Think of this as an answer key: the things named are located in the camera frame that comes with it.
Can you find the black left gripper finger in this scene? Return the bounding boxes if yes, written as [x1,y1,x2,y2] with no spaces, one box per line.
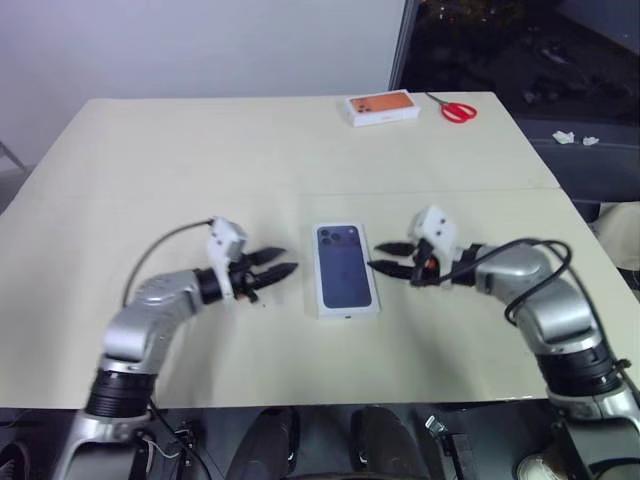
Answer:
[254,261,300,289]
[248,246,288,266]

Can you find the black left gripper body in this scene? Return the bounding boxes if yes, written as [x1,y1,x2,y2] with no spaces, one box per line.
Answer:
[227,252,261,305]

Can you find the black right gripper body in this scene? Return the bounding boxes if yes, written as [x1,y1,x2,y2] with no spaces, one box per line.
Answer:
[410,239,454,290]

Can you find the white phone box lid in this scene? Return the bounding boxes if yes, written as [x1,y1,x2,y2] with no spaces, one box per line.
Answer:
[304,221,384,322]

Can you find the orange print phone box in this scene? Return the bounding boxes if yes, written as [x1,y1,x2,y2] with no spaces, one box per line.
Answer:
[343,89,420,128]

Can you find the black plastic clip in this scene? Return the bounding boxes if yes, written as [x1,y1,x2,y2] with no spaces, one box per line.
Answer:
[174,422,199,451]

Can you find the dark rounded shape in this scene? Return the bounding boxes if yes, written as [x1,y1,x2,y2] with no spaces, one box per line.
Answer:
[234,407,301,480]

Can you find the dark grey bench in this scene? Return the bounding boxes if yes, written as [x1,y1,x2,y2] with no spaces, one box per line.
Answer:
[514,114,640,206]

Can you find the beige cushion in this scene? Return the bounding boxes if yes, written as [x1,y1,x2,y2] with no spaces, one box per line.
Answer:
[597,201,640,301]

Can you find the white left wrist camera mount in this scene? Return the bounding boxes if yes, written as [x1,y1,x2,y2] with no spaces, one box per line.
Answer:
[206,215,248,300]

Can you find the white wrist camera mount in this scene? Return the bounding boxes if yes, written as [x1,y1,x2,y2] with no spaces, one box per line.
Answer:
[206,215,248,300]
[410,204,460,251]

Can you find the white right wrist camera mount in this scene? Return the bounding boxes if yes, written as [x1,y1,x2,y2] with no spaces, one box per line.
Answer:
[410,204,460,251]

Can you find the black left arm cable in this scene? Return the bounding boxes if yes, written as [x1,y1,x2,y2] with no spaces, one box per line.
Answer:
[123,218,216,301]

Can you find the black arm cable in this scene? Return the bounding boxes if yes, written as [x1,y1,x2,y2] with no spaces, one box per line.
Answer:
[123,218,216,301]
[438,238,632,381]

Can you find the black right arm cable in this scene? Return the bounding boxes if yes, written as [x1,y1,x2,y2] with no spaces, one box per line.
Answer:
[438,238,632,381]

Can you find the red handled scissors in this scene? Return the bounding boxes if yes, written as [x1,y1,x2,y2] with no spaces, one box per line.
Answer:
[424,91,479,124]

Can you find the black hanging cable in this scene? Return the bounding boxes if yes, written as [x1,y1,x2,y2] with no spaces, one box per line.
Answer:
[149,399,211,480]

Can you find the thin white wire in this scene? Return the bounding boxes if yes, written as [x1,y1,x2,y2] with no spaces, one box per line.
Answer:
[142,434,174,459]

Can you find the grey door frame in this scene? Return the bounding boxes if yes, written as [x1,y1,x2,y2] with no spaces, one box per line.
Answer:
[387,0,421,94]

